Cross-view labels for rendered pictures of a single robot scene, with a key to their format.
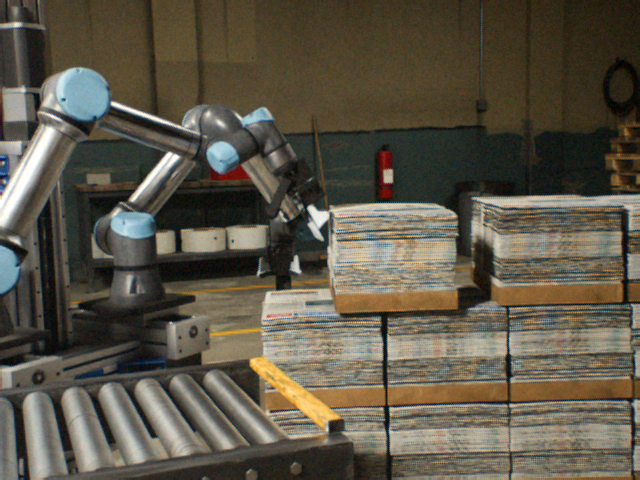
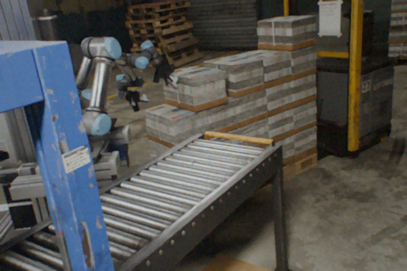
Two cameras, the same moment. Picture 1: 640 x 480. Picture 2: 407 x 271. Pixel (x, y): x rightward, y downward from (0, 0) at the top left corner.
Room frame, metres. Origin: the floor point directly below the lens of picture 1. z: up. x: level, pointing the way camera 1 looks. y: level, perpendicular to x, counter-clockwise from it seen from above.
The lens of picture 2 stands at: (-0.21, 1.44, 1.63)
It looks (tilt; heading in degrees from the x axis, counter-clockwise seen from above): 20 degrees down; 326
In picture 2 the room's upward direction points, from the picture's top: 6 degrees counter-clockwise
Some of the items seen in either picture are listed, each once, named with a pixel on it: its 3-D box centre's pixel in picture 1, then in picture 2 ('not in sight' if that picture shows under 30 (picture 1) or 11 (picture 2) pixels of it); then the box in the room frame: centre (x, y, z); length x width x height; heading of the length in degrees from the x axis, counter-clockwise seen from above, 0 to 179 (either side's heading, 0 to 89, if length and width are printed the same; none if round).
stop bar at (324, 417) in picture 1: (291, 389); (237, 137); (1.51, 0.05, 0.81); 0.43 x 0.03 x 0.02; 19
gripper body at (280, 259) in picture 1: (280, 260); (132, 97); (2.65, 0.11, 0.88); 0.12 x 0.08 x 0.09; 179
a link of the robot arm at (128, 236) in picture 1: (133, 238); (91, 100); (2.43, 0.50, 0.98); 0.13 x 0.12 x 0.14; 30
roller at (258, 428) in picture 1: (245, 413); (229, 147); (1.49, 0.13, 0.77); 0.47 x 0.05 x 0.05; 19
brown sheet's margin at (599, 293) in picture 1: (539, 281); (234, 87); (2.27, -0.57, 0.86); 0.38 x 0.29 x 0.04; 0
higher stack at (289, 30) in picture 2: not in sight; (287, 95); (2.29, -1.16, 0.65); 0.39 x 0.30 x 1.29; 2
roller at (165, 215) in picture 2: not in sight; (140, 208); (1.25, 0.81, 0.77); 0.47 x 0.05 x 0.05; 19
